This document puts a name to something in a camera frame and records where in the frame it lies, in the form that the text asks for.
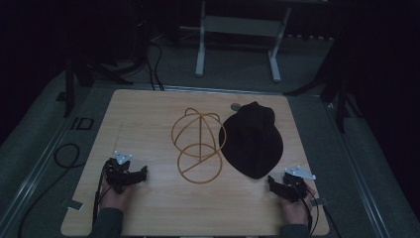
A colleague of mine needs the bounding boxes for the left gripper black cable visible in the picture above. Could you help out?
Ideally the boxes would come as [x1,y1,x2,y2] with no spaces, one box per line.
[91,161,111,229]

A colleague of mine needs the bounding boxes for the white metal frame stand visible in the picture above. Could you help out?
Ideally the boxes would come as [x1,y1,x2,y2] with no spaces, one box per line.
[179,0,293,83]

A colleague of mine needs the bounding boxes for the black bucket hat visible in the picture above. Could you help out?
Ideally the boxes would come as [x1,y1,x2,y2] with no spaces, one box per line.
[218,100,284,180]

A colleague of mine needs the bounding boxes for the black hanging cables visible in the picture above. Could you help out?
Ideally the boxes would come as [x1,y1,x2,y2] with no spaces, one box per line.
[144,39,166,92]

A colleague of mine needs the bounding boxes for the person's left hand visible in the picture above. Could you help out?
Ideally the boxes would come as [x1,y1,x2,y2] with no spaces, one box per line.
[98,175,135,212]

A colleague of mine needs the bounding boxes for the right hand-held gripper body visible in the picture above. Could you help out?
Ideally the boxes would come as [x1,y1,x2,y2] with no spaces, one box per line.
[276,165,317,203]

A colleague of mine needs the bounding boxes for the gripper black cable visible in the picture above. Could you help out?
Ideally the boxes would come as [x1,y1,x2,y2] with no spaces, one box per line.
[91,161,111,229]
[296,183,321,236]

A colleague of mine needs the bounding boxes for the black floor cable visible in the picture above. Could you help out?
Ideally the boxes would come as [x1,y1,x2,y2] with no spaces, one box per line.
[17,142,87,238]

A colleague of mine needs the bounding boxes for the black floor tape mark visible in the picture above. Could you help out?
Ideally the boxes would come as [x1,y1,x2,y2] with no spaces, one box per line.
[70,116,95,131]

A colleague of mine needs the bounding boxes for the person's right hand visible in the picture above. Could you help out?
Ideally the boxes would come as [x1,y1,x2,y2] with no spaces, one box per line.
[279,181,317,227]

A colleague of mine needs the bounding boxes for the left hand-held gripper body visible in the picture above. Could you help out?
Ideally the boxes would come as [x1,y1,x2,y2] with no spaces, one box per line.
[104,150,143,194]

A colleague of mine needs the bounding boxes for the grey tape piece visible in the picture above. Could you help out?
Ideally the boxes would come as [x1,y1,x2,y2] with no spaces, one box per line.
[66,198,84,212]
[310,197,330,208]

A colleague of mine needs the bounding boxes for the gold wire hat stand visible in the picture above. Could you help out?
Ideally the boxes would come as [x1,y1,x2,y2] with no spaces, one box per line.
[170,107,228,185]

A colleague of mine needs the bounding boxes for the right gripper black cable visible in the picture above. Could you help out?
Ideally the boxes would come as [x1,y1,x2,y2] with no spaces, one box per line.
[296,183,321,236]

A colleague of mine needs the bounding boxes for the black tripod stand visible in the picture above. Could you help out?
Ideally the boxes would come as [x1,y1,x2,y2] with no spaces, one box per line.
[282,63,365,135]
[54,54,135,119]

